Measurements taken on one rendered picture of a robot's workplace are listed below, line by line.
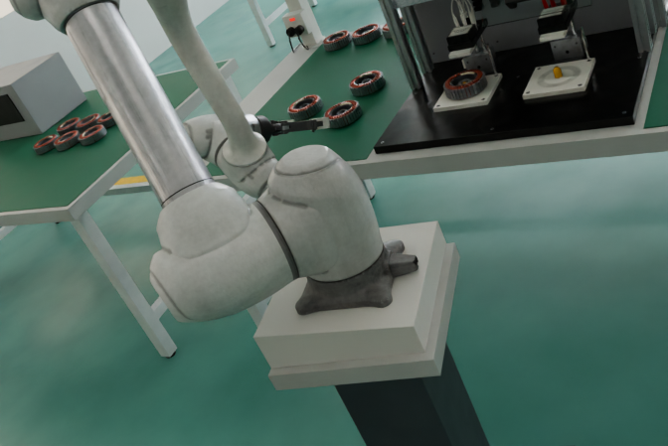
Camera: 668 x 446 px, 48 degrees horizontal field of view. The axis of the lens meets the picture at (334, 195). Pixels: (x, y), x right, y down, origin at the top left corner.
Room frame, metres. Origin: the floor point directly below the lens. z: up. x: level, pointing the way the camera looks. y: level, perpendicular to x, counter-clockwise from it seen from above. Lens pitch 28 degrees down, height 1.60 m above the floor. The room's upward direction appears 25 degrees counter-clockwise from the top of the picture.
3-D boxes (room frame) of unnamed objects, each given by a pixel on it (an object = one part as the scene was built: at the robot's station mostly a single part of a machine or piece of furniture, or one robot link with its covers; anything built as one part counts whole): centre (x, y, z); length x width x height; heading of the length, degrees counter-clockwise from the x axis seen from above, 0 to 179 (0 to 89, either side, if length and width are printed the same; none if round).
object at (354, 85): (2.19, -0.24, 0.77); 0.11 x 0.11 x 0.04
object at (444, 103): (1.79, -0.44, 0.78); 0.15 x 0.15 x 0.01; 52
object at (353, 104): (2.04, -0.12, 0.77); 0.11 x 0.11 x 0.04
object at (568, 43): (1.76, -0.72, 0.80); 0.08 x 0.05 x 0.06; 52
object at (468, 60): (1.91, -0.53, 0.80); 0.08 x 0.05 x 0.06; 52
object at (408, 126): (1.73, -0.54, 0.76); 0.64 x 0.47 x 0.02; 52
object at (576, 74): (1.64, -0.63, 0.78); 0.15 x 0.15 x 0.01; 52
